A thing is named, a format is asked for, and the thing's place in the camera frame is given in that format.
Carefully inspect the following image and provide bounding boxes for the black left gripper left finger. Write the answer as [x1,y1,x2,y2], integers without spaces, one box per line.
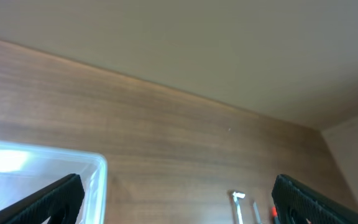
[0,174,85,224]

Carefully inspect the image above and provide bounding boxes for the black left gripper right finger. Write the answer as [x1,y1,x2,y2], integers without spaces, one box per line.
[272,174,358,224]

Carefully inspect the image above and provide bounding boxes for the red and black screwdriver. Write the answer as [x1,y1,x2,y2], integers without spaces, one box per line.
[272,207,280,224]

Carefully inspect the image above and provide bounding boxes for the clear plastic container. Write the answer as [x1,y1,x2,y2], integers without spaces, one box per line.
[0,141,108,223]

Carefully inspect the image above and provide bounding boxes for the silver L-shaped socket wrench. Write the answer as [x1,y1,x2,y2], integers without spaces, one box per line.
[229,190,246,224]

